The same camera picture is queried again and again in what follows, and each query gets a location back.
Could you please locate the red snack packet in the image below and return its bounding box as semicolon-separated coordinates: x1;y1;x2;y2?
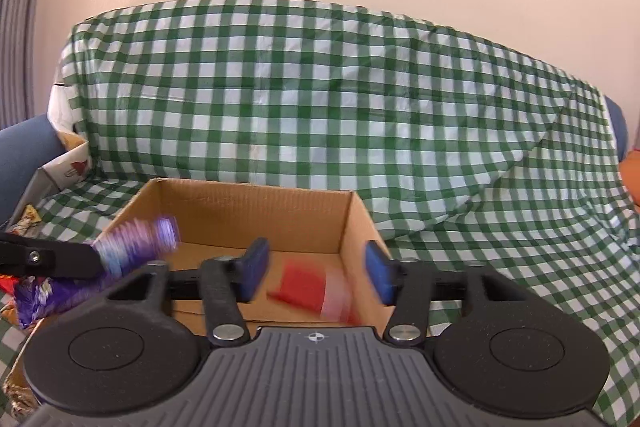
267;262;361;325

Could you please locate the purple snack packet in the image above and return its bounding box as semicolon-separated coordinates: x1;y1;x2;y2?
14;217;179;329

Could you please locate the brown cardboard box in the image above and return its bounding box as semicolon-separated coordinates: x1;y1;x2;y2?
111;179;392;332

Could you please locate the white printed paper bag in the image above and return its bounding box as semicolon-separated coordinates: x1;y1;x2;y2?
1;80;91;229

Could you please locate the blue sofa armrest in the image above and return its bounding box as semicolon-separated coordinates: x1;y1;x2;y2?
0;115;66;227

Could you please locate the green checkered cloth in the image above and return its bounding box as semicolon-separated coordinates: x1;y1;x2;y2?
37;0;639;426

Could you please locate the orange cushion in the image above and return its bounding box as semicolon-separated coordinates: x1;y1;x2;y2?
620;148;640;210

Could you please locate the grey curtain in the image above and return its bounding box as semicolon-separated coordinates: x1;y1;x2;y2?
1;0;37;128

